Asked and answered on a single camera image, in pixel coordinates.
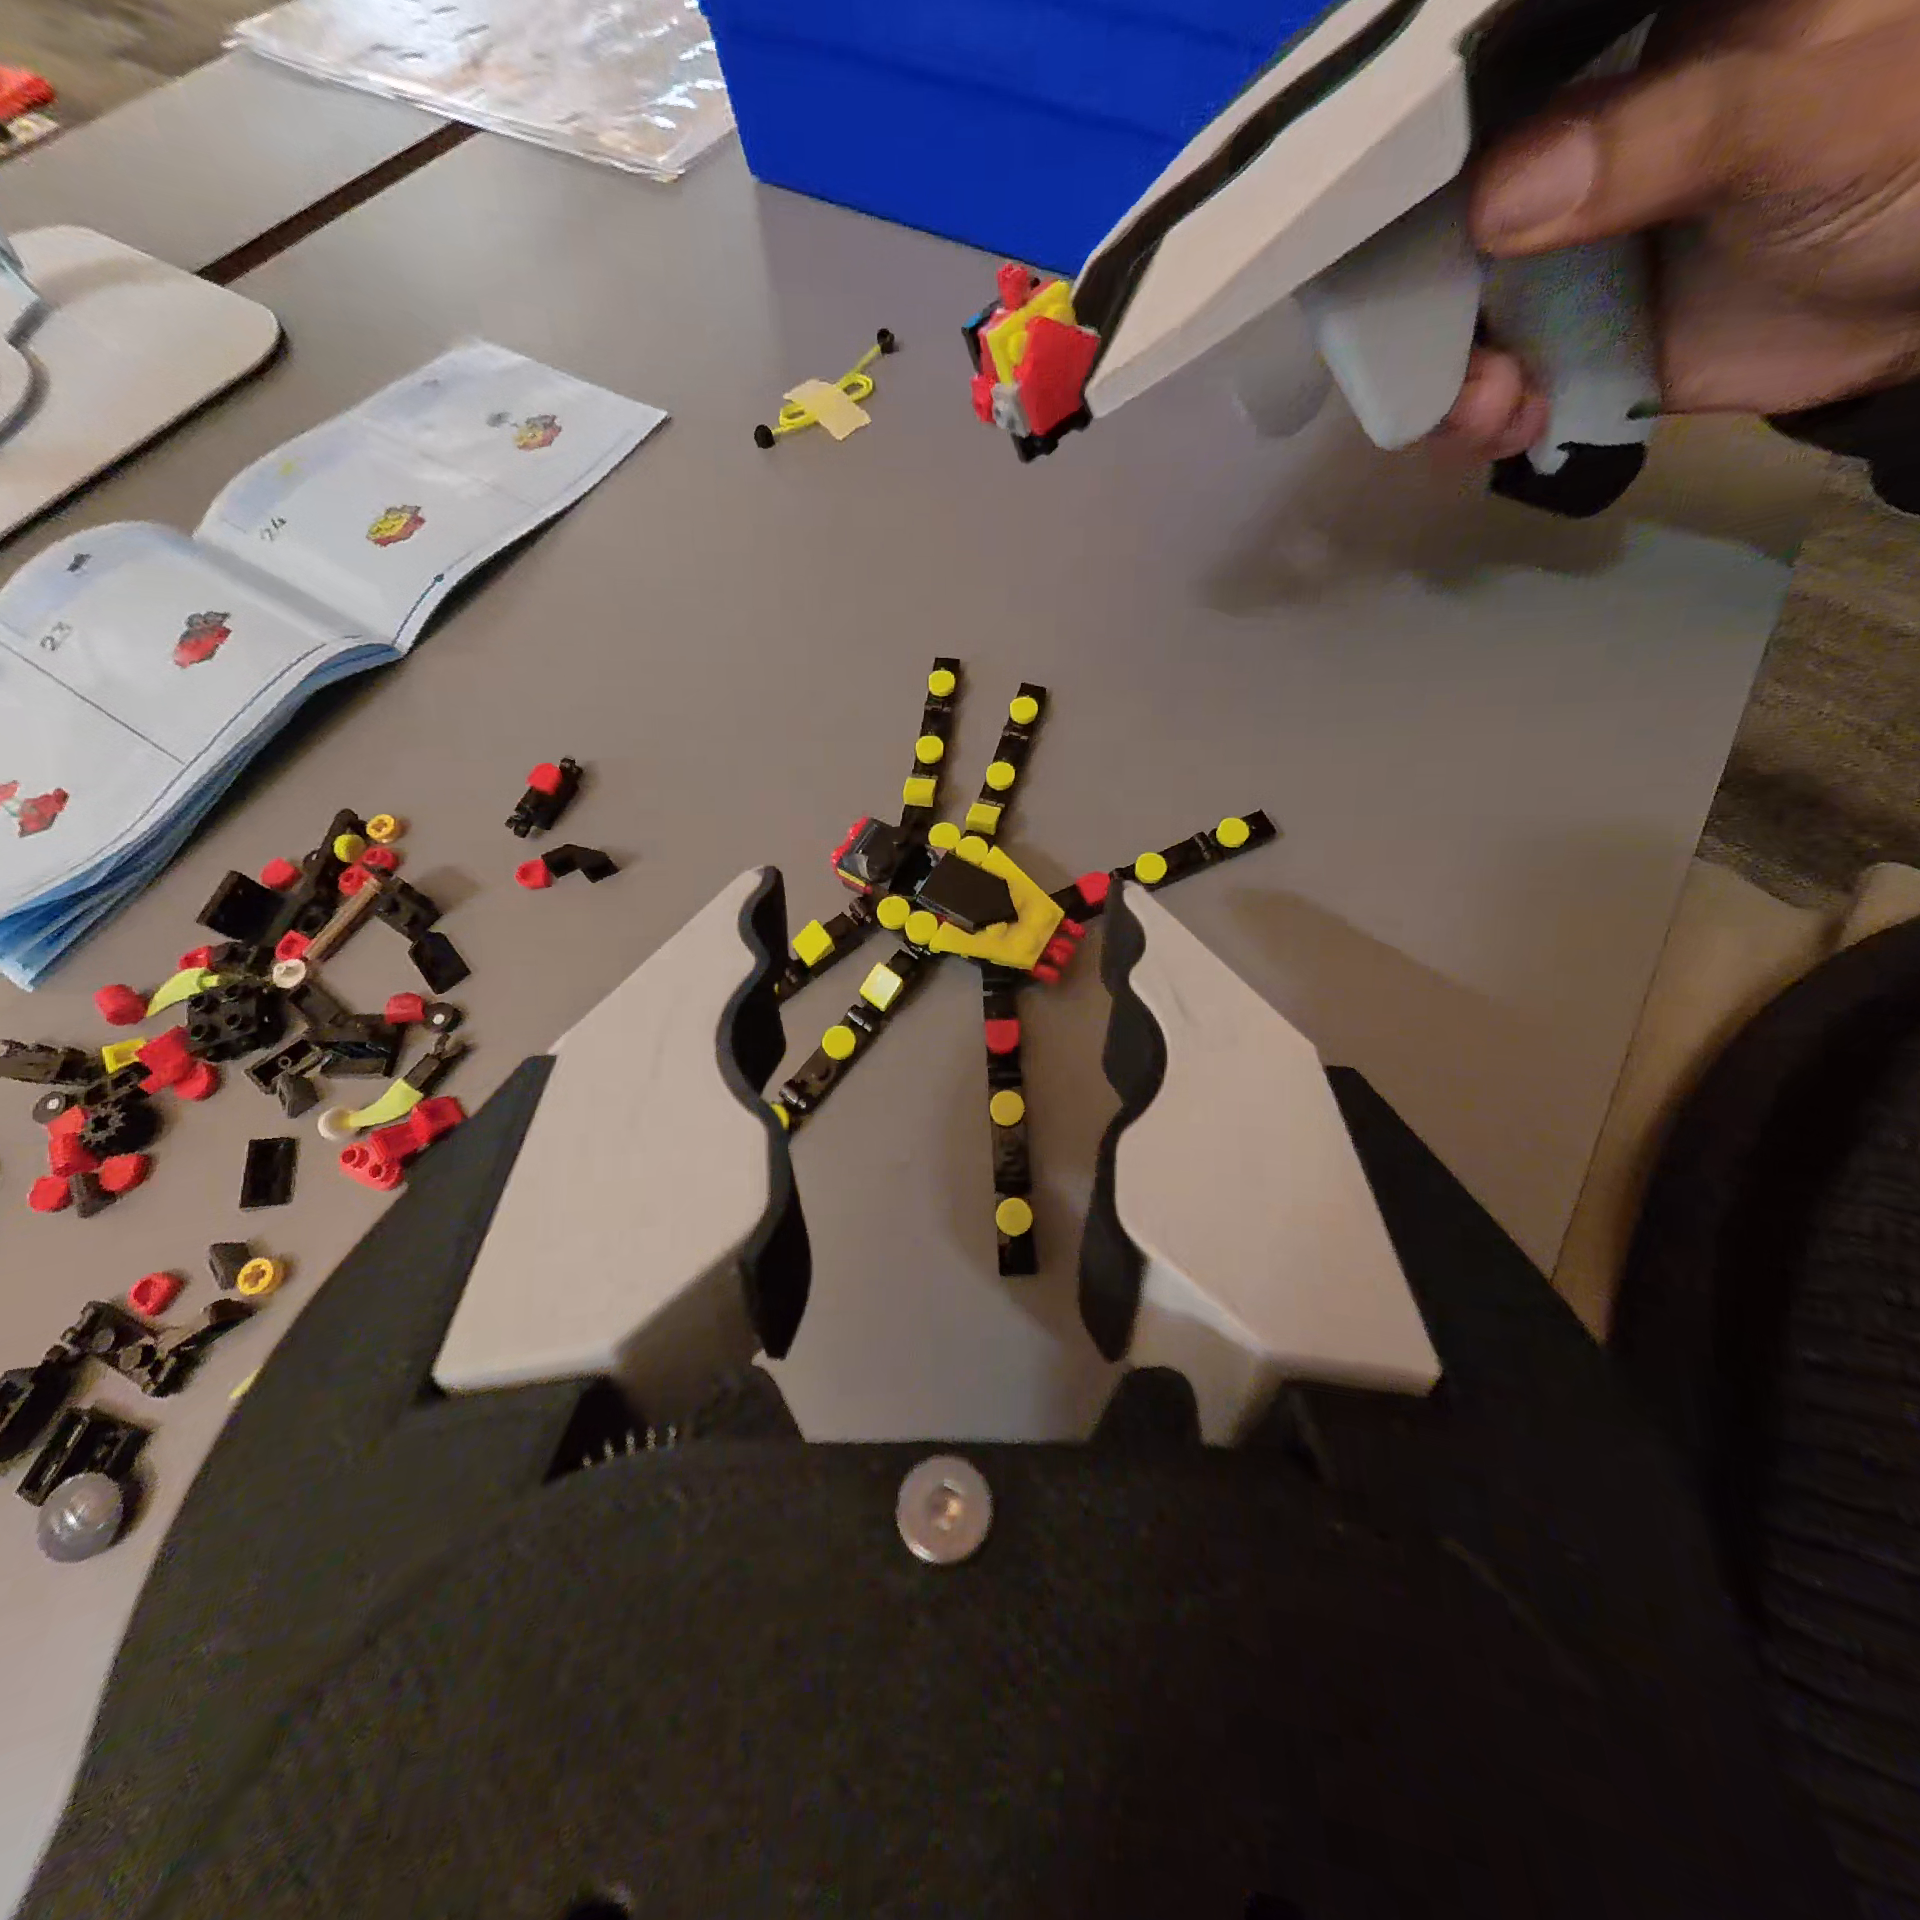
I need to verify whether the lego instruction booklet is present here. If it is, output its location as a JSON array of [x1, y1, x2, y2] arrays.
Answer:
[[0, 344, 671, 994]]

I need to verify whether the black yellow lego spider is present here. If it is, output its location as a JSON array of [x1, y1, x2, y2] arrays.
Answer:
[[765, 656, 1279, 1281]]

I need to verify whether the person's leg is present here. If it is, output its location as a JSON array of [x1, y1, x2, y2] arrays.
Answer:
[[1553, 857, 1920, 1339]]

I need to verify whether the red yellow lego assembly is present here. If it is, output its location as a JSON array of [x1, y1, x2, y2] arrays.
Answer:
[[964, 264, 1103, 465]]

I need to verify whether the pile of lego pieces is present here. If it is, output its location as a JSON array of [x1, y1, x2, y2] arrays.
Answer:
[[0, 756, 619, 1566]]

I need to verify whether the blue plastic bin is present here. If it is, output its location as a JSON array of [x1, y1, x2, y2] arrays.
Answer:
[[698, 0, 1353, 278]]

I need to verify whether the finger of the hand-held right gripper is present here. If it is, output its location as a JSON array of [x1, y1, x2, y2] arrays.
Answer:
[[1069, 0, 1431, 329], [1079, 0, 1503, 424]]

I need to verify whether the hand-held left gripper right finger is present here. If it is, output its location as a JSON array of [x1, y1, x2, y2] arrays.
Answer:
[[1074, 881, 1442, 1449]]

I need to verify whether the person's black knit sweater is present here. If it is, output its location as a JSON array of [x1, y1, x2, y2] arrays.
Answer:
[[1612, 915, 1920, 1920]]

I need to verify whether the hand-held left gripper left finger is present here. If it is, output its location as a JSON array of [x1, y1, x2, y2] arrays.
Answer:
[[431, 864, 817, 1394]]

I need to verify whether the clear plastic bag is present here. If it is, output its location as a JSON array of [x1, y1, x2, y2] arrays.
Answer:
[[231, 0, 740, 182]]

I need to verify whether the person's right hand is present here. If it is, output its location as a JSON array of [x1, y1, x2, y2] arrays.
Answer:
[[1425, 0, 1920, 466]]

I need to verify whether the yellow string with tape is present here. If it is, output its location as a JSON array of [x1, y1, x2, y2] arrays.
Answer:
[[751, 328, 902, 453]]

